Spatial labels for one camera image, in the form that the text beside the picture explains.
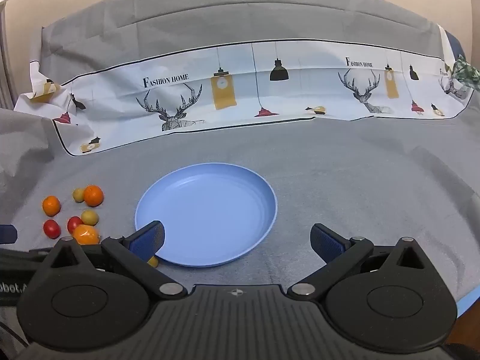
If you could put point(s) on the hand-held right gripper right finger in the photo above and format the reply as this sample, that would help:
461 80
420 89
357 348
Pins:
328 242

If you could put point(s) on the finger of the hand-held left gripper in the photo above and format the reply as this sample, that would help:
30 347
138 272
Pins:
7 234
22 255

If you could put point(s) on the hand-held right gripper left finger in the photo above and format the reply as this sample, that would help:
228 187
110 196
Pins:
148 240

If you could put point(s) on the yellow longan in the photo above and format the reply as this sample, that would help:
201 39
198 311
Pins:
78 195
153 261
90 217

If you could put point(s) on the red cherry tomato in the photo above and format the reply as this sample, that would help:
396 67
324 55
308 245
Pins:
73 223
51 228

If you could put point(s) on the orange mandarin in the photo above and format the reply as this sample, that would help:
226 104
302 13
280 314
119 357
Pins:
51 205
93 195

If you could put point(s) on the plastic-wrapped orange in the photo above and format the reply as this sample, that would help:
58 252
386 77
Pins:
86 235

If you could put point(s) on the blue plastic plate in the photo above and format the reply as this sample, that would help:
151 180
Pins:
210 210

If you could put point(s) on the light blue sheet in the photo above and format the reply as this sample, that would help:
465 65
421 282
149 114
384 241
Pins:
465 302

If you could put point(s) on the white printed deer cloth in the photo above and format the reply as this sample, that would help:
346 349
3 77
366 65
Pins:
262 82

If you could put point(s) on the green patterned cloth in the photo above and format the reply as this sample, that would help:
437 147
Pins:
465 71

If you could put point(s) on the white object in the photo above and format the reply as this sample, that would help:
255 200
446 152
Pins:
5 0

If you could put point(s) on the dark blue object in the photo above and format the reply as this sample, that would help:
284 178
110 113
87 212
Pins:
456 45

